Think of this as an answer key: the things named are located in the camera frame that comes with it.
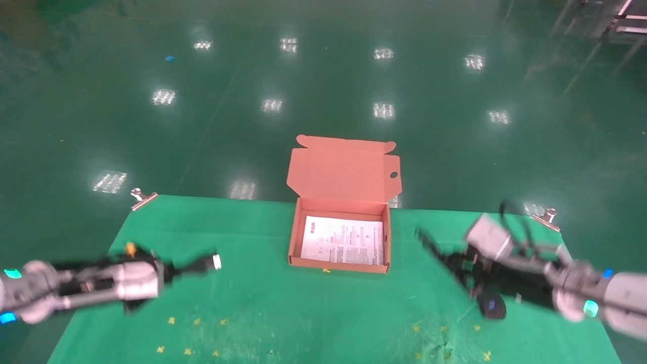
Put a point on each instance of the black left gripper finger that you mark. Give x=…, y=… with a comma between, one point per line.
x=189, y=268

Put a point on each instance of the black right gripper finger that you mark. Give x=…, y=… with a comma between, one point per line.
x=445, y=258

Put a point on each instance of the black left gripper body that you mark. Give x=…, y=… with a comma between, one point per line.
x=81, y=286

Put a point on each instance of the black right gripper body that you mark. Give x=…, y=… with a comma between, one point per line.
x=510, y=280

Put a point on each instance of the orange cardboard box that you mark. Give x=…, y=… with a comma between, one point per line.
x=343, y=177

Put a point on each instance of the silver binder clip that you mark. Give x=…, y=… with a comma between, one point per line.
x=547, y=220
x=144, y=200

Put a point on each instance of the white printed paper sheet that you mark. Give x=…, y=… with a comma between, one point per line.
x=343, y=242

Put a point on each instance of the green table mat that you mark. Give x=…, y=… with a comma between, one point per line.
x=303, y=313

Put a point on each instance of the metal background rack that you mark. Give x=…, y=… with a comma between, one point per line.
x=629, y=30

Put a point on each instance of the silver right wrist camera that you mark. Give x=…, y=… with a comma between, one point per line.
x=488, y=235

